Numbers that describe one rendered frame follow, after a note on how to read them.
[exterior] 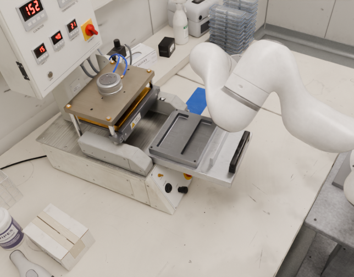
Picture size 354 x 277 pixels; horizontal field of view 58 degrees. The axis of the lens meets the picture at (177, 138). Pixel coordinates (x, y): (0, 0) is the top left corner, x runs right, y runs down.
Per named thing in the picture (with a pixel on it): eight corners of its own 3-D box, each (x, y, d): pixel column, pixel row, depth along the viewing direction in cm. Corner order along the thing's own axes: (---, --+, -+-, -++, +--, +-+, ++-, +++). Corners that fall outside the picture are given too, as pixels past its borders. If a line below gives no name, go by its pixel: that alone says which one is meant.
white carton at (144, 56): (110, 75, 163) (106, 62, 158) (142, 54, 174) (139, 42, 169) (126, 84, 157) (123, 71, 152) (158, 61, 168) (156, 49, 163)
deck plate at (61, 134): (36, 140, 117) (34, 139, 117) (91, 84, 138) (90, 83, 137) (145, 181, 102) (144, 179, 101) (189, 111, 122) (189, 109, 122)
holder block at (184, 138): (149, 153, 103) (148, 148, 102) (176, 113, 115) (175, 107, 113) (196, 169, 98) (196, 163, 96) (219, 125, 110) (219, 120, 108)
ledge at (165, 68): (88, 89, 164) (86, 83, 160) (184, 18, 207) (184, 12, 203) (132, 111, 150) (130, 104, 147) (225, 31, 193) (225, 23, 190)
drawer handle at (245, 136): (228, 172, 96) (228, 164, 93) (243, 137, 105) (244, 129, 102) (234, 173, 96) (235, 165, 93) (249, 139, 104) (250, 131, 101)
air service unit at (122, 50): (106, 84, 129) (97, 52, 118) (125, 64, 138) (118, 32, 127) (117, 87, 127) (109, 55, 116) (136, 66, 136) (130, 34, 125)
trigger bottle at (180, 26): (172, 44, 178) (169, 0, 160) (175, 37, 184) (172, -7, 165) (188, 45, 177) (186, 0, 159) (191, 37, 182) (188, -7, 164)
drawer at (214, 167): (144, 161, 106) (140, 145, 100) (173, 117, 119) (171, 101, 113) (230, 190, 96) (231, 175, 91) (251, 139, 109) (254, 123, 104)
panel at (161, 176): (175, 210, 113) (149, 175, 103) (206, 150, 131) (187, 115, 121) (179, 211, 112) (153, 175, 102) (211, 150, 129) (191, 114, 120)
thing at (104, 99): (57, 123, 109) (43, 93, 99) (108, 71, 127) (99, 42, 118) (117, 143, 101) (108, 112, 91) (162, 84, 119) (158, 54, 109)
